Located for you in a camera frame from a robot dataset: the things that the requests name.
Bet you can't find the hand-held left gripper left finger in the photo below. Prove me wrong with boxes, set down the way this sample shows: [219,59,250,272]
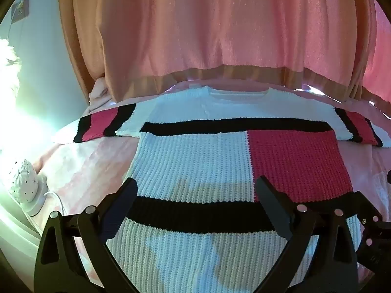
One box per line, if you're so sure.
[34,178,139,293]

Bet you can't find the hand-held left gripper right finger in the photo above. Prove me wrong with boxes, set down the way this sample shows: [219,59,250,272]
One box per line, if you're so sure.
[255,175,358,293]

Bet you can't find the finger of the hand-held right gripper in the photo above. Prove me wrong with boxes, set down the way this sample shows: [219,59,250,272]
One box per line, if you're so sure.
[352,189,391,277]

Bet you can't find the white red black knit sweater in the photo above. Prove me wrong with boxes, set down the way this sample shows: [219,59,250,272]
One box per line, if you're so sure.
[73,86,384,293]

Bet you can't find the pink printed blanket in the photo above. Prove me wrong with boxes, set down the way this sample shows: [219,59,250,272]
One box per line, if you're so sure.
[29,78,391,293]

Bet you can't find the white dotted night lamp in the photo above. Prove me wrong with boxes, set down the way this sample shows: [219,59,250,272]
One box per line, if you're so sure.
[7,159,49,217]

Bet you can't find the white fluffy decoration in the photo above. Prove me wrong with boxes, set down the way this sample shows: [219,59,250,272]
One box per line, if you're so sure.
[0,38,22,74]

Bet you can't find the pink orange curtain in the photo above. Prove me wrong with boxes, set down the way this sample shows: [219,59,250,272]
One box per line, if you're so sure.
[57,0,391,119]

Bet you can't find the white lamp cable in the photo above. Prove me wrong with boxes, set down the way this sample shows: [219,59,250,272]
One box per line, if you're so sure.
[43,191,66,217]

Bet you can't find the wall socket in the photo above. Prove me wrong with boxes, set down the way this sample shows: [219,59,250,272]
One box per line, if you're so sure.
[11,0,30,23]

